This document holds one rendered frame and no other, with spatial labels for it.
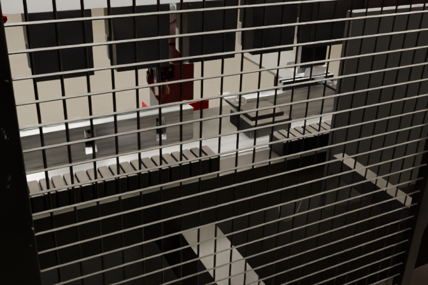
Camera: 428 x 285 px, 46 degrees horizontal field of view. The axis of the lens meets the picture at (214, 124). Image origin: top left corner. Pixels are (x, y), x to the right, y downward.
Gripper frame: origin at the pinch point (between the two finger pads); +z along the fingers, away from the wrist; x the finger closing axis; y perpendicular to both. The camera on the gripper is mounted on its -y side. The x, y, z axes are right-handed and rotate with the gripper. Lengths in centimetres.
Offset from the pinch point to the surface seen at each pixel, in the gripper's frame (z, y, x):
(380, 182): -11, 105, 2
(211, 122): -0.9, 35.1, 3.2
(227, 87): 66, -194, 141
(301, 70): -15, 42, 32
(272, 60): -14.7, 22.8, 34.2
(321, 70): -15, 43, 40
